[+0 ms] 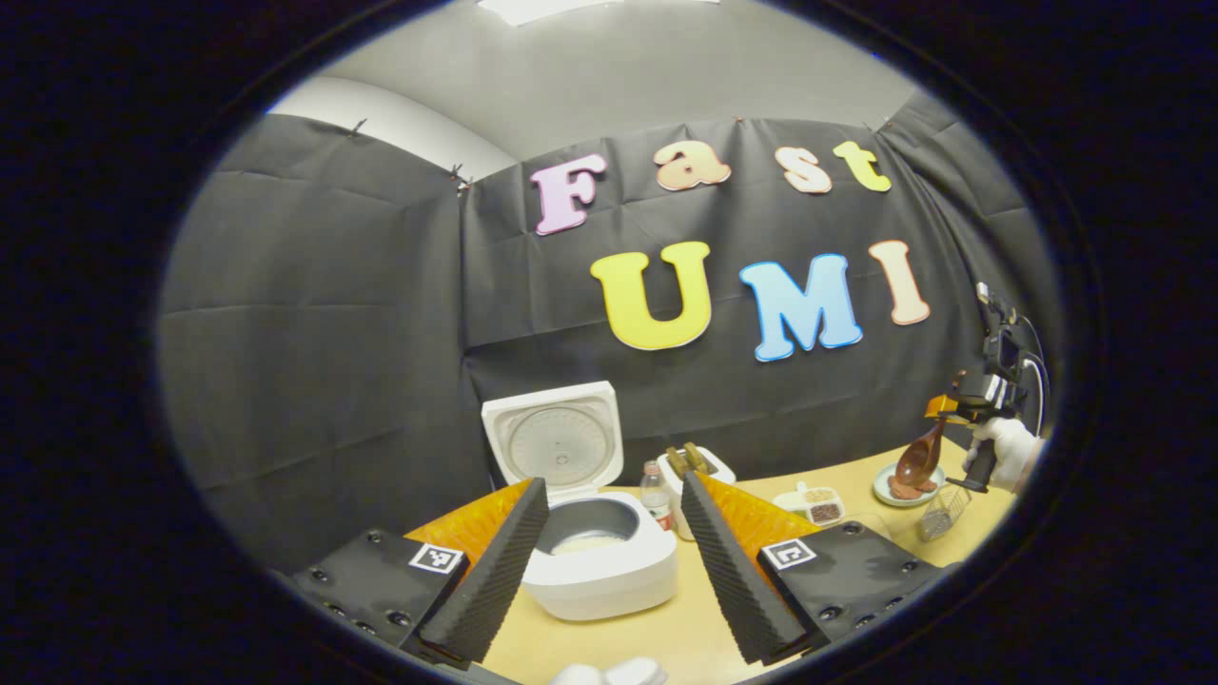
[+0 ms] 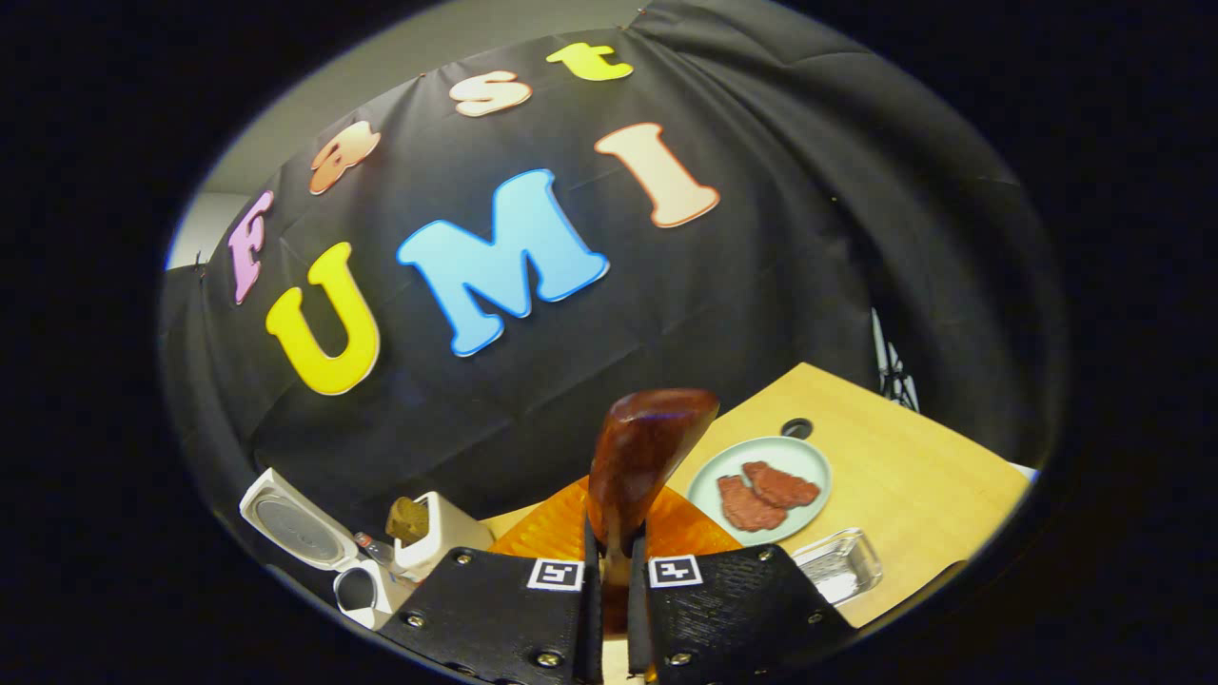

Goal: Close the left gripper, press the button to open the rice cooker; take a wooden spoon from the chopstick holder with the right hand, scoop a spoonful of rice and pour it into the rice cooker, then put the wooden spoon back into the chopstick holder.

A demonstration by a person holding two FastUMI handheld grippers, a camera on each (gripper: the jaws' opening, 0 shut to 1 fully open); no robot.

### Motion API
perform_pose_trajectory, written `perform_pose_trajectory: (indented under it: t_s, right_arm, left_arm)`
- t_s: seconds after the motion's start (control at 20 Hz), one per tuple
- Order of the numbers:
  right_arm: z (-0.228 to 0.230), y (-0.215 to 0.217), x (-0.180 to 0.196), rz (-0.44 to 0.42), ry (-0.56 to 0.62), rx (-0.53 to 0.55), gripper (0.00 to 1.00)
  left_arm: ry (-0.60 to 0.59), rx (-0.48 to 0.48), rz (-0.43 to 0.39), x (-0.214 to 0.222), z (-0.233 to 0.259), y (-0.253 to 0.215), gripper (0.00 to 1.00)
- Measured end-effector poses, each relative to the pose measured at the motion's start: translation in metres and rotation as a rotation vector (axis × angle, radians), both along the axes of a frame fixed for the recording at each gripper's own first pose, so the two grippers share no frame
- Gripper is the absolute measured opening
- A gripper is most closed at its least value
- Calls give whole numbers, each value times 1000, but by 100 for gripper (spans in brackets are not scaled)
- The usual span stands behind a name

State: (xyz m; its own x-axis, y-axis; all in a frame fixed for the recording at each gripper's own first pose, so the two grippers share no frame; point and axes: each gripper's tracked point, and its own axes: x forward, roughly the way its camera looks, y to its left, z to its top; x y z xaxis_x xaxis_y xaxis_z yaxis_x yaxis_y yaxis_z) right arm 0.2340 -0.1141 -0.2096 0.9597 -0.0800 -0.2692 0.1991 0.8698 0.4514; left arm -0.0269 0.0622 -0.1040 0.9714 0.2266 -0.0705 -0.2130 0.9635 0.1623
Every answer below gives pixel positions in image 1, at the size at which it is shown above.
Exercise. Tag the brown wooden spoon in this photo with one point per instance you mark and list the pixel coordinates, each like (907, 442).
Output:
(915, 466)

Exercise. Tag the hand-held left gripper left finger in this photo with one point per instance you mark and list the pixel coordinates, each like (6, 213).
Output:
(495, 580)

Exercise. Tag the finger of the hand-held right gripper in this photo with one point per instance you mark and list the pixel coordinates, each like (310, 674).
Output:
(942, 407)

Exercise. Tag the white rice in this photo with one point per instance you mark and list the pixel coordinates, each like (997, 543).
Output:
(588, 545)

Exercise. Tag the pale green plate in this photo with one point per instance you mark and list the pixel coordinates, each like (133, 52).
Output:
(885, 497)

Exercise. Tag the black backdrop cloth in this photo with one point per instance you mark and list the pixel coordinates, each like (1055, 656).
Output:
(324, 323)

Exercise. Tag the brown meat piece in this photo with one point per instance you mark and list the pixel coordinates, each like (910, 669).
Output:
(894, 488)
(925, 489)

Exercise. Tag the white toaster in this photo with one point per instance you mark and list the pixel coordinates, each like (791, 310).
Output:
(718, 471)

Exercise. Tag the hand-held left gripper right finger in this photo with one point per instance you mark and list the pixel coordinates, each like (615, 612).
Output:
(733, 580)

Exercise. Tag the brown bread slice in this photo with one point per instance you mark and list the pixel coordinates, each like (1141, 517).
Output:
(701, 458)
(677, 461)

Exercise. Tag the clear plastic water bottle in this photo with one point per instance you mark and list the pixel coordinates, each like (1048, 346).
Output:
(657, 504)

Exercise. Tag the long ceiling light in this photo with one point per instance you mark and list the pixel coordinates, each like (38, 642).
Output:
(542, 9)

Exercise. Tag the white rice cooker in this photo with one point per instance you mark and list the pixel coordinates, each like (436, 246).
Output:
(609, 585)

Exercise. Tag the white divided bean dish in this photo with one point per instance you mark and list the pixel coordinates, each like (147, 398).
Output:
(814, 504)

